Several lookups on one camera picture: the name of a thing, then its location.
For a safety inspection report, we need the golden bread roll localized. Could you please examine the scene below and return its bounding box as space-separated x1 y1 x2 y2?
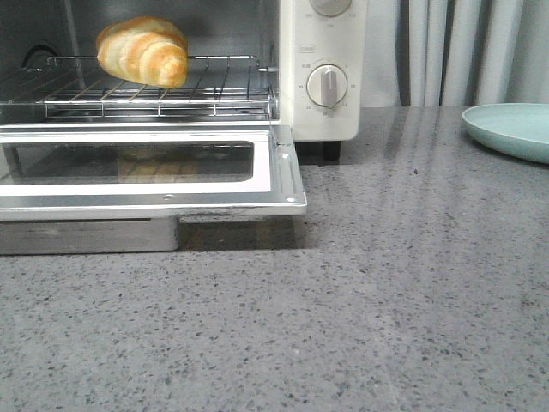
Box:
96 15 189 89

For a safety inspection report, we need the glass oven door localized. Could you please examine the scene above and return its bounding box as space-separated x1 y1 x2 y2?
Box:
1 123 307 221

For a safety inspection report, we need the white Toshiba toaster oven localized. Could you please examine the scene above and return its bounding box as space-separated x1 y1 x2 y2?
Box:
1 1 367 160

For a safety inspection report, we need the lower timer knob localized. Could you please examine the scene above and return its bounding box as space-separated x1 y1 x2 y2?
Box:
306 64 347 109

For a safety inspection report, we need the upper temperature knob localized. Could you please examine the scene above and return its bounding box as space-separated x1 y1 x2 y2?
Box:
310 0 352 17

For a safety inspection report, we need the grey curtain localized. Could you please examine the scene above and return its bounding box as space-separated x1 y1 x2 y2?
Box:
361 1 548 107

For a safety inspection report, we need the metal crumb tray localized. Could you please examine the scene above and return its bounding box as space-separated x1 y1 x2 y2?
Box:
1 217 179 255

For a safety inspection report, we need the light green plate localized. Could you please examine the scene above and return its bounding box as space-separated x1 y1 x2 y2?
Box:
462 103 548 165

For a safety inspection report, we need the wire oven rack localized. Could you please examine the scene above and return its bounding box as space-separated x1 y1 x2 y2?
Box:
1 55 279 124

